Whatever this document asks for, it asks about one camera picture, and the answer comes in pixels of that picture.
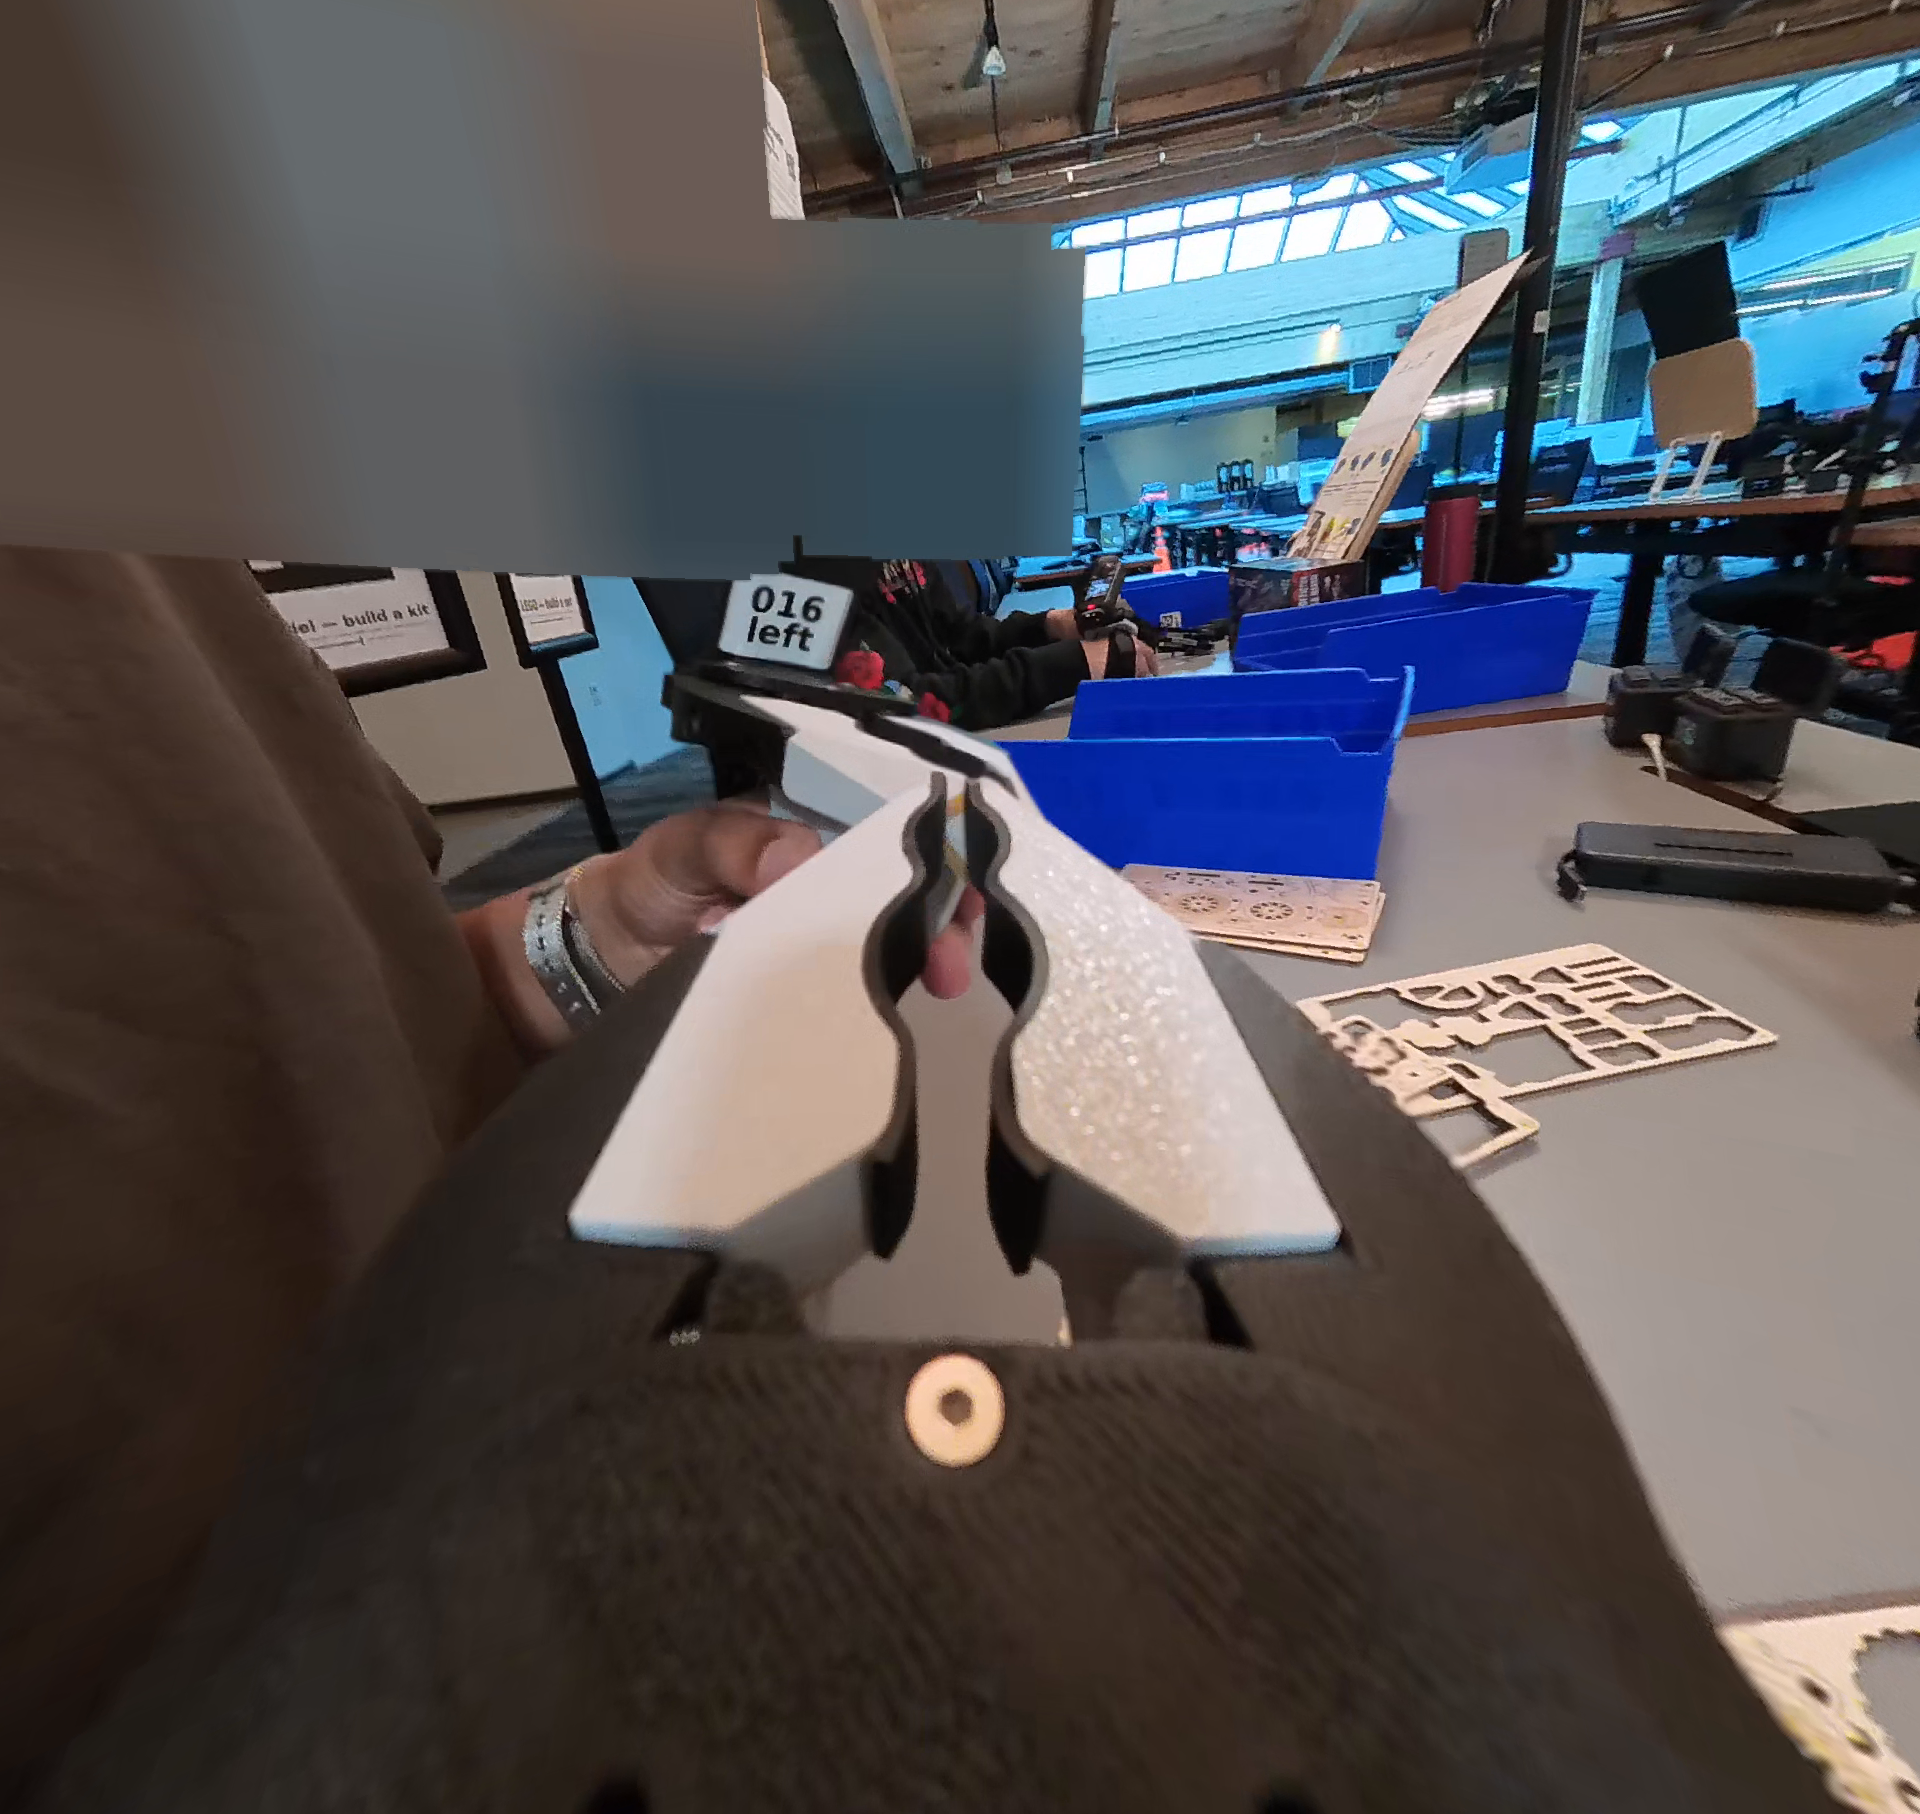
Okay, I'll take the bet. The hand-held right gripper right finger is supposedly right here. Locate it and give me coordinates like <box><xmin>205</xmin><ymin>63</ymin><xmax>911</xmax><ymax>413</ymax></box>
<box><xmin>962</xmin><ymin>779</ymin><xmax>1343</xmax><ymax>1325</ymax></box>

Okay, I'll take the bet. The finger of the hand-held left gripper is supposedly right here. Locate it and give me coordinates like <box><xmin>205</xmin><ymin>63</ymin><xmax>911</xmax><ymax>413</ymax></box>
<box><xmin>740</xmin><ymin>694</ymin><xmax>1025</xmax><ymax>802</ymax></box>
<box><xmin>768</xmin><ymin>752</ymin><xmax>931</xmax><ymax>857</ymax></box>

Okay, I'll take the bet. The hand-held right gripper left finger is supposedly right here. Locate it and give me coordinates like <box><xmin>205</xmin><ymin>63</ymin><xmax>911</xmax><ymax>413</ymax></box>
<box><xmin>566</xmin><ymin>775</ymin><xmax>950</xmax><ymax>1308</ymax></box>

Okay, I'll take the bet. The person's left forearm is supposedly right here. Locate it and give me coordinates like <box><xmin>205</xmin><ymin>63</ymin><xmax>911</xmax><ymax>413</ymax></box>
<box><xmin>453</xmin><ymin>884</ymin><xmax>564</xmax><ymax>1067</ymax></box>

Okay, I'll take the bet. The grey desk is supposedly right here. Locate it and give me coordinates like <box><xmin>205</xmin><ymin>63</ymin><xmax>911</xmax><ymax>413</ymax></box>
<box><xmin>991</xmin><ymin>652</ymin><xmax>1920</xmax><ymax>1622</ymax></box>

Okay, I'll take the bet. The person's left hand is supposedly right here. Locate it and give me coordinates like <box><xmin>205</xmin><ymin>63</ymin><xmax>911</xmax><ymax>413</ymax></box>
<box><xmin>576</xmin><ymin>810</ymin><xmax>992</xmax><ymax>1002</ymax></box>

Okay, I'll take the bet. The stack of wooden puzzle sheets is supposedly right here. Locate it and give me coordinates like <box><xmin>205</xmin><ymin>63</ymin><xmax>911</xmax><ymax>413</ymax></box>
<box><xmin>1119</xmin><ymin>863</ymin><xmax>1385</xmax><ymax>965</ymax></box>

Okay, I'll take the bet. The sign on black stand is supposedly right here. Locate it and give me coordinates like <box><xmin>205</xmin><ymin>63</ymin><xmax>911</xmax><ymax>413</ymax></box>
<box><xmin>494</xmin><ymin>572</ymin><xmax>624</xmax><ymax>857</ymax></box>

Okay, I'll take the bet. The blue plastic bin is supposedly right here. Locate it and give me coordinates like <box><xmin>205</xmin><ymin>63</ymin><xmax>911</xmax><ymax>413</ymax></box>
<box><xmin>1230</xmin><ymin>582</ymin><xmax>1599</xmax><ymax>717</ymax></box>
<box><xmin>996</xmin><ymin>667</ymin><xmax>1415</xmax><ymax>886</ymax></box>
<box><xmin>1118</xmin><ymin>568</ymin><xmax>1234</xmax><ymax>631</ymax></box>

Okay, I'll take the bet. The black framed sign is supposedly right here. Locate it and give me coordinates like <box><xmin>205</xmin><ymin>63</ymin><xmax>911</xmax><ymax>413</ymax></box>
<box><xmin>247</xmin><ymin>561</ymin><xmax>491</xmax><ymax>700</ymax></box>

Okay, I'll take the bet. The emptied wooden puzzle sheet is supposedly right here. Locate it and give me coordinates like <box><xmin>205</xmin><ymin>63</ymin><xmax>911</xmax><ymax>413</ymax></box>
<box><xmin>1297</xmin><ymin>946</ymin><xmax>1780</xmax><ymax>1175</ymax></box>

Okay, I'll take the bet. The dark printed box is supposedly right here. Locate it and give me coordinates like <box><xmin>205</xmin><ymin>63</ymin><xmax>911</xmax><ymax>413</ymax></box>
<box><xmin>1227</xmin><ymin>559</ymin><xmax>1370</xmax><ymax>619</ymax></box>

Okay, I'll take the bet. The person's brown sweater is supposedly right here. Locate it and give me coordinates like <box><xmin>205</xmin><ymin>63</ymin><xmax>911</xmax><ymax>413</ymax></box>
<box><xmin>0</xmin><ymin>545</ymin><xmax>527</xmax><ymax>1814</ymax></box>

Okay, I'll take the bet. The black flat case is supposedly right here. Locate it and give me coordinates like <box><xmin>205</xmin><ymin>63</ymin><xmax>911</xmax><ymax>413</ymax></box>
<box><xmin>1557</xmin><ymin>820</ymin><xmax>1920</xmax><ymax>919</ymax></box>

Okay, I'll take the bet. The red bottle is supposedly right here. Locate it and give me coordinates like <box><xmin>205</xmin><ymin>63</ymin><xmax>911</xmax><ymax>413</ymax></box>
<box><xmin>1420</xmin><ymin>483</ymin><xmax>1486</xmax><ymax>595</ymax></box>

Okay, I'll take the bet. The leaning cardboard poster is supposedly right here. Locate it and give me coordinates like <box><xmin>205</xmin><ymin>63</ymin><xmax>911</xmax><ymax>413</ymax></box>
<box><xmin>1289</xmin><ymin>251</ymin><xmax>1536</xmax><ymax>567</ymax></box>

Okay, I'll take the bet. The black battery charger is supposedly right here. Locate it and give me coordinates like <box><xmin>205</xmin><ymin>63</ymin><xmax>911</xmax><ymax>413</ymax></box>
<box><xmin>1602</xmin><ymin>634</ymin><xmax>1845</xmax><ymax>785</ymax></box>

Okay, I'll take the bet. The black pillar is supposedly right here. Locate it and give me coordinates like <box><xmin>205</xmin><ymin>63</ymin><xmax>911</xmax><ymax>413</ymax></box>
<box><xmin>1481</xmin><ymin>0</ymin><xmax>1600</xmax><ymax>586</ymax></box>

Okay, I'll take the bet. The beige chair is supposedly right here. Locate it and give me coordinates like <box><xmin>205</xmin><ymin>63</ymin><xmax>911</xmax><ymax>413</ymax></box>
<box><xmin>1641</xmin><ymin>334</ymin><xmax>1762</xmax><ymax>503</ymax></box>

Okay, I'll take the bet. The wooden gear piece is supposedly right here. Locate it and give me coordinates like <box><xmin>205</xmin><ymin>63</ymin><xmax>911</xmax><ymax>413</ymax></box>
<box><xmin>1717</xmin><ymin>1606</ymin><xmax>1920</xmax><ymax>1814</ymax></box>

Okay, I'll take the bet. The silver wrist bracelet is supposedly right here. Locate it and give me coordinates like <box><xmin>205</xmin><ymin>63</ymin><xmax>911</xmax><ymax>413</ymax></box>
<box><xmin>523</xmin><ymin>861</ymin><xmax>628</xmax><ymax>1031</ymax></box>

